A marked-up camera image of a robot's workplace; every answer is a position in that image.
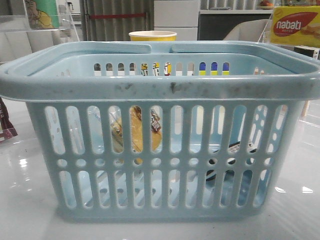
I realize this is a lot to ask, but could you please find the packaged bread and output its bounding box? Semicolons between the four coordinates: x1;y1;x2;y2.
109;105;163;153

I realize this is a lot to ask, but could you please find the dark tissue pack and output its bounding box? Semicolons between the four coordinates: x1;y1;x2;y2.
204;141;261;207

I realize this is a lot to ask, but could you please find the light blue plastic basket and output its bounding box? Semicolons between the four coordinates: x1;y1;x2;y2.
0;41;320;222

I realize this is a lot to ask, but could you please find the yellow paper cup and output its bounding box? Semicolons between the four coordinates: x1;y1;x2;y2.
128;30;178;77

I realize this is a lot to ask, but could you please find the white drawer cabinet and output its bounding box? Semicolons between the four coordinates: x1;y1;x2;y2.
153;0;200;41

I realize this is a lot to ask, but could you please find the white background shelf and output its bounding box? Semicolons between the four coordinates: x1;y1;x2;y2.
200;0;277;14

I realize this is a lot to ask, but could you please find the beige armchair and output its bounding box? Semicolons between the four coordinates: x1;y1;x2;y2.
223;19;263;42

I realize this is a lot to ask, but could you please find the clear acrylic stand right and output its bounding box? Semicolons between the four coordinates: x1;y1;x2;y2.
257;14;273;44

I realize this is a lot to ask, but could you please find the dark red snack packet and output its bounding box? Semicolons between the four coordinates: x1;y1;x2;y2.
0;98;18;142

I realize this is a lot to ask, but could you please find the green cartoon snack package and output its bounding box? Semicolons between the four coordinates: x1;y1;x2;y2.
25;0;60;30

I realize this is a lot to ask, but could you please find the clear acrylic shelf left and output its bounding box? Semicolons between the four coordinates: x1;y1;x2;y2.
0;0;80;64

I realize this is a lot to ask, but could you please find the yellow nabati wafer box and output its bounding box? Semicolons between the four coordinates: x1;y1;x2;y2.
270;5;320;48

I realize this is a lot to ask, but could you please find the black and white small box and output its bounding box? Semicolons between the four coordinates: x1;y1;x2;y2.
293;45;320;60

